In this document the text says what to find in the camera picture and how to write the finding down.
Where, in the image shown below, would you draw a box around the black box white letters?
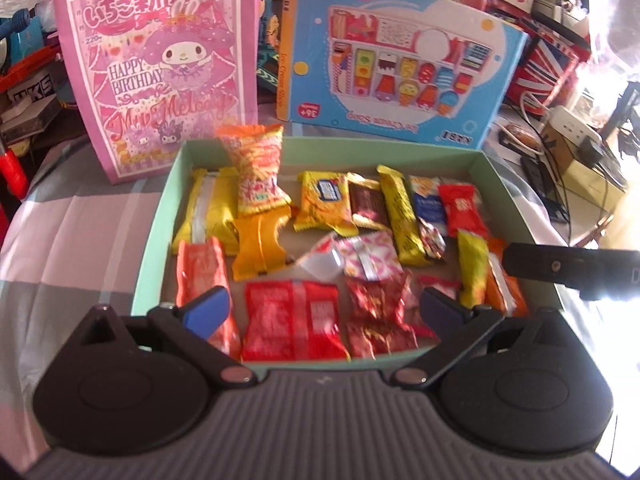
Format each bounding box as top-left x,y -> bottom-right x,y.
0,77 -> 56,126

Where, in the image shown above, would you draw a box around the blue yellow toy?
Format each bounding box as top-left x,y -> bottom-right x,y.
256,0 -> 288,93

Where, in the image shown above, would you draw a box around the blue snack packet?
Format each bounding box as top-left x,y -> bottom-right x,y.
407,175 -> 448,226

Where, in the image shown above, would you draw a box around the red square packet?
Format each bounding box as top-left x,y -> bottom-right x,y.
437,183 -> 488,238

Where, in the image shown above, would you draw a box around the orange-red long snack packet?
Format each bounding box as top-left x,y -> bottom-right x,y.
176,236 -> 242,358

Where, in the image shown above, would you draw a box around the yellow packet dark label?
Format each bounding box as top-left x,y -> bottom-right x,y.
292,170 -> 360,237

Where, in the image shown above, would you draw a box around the white red small packet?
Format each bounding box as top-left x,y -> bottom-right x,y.
296,234 -> 346,281

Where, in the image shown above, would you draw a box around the red snack packet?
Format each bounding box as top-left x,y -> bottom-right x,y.
241,280 -> 351,362

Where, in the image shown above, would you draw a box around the white power strip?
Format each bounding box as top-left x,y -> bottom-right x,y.
547,106 -> 606,148

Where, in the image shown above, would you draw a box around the plain orange snack packet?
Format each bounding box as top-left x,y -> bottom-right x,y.
231,208 -> 292,282

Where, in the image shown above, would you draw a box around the black power adapter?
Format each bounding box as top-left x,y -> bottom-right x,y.
580,137 -> 606,166

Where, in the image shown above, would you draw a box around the brown oval case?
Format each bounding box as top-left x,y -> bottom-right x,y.
502,127 -> 541,153

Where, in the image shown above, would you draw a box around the large yellow snack packet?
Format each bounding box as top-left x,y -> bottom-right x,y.
171,167 -> 241,257

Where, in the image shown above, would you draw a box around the orange patterned snack bag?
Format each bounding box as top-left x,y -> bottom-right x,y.
216,124 -> 292,218

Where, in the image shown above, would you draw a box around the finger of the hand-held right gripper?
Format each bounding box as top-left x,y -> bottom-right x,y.
502,242 -> 640,302

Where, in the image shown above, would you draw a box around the pink floral white packet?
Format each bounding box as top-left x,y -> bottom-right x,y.
336,232 -> 403,282

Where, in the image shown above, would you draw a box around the brown gold snack packet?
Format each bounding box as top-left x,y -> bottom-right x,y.
346,172 -> 392,233

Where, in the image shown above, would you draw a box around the checked bed sheet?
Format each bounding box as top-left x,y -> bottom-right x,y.
0,127 -> 621,466

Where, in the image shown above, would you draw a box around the yellow green snack packet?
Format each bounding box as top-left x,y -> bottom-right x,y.
456,230 -> 490,309

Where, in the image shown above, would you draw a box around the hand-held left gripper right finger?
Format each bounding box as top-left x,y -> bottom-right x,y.
390,287 -> 583,389

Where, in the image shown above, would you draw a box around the black remote control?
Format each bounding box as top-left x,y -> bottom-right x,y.
520,155 -> 571,223

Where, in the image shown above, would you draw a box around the long yellow bar packet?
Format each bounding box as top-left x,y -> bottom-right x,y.
376,165 -> 433,267

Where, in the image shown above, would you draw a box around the metal pole red grip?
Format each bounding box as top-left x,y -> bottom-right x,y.
0,147 -> 28,201

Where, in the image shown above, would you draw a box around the pink gift bag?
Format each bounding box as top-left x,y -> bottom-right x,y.
52,0 -> 265,186

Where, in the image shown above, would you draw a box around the union flag tin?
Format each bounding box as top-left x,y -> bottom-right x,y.
507,35 -> 583,111

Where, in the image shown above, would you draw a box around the small dark red candy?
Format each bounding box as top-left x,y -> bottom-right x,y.
417,220 -> 447,260

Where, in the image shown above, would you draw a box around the orange packet clear strip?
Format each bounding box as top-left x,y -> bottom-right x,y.
484,237 -> 530,317

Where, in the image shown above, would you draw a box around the mint green cardboard box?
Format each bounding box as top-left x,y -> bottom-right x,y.
131,136 -> 563,378

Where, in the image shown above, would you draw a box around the blue toy box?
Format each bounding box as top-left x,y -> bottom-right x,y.
276,0 -> 530,150

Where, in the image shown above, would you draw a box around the brown cardboard box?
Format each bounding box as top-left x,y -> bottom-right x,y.
542,125 -> 628,196

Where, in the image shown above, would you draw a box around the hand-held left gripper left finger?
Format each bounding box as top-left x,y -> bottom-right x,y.
80,285 -> 265,388

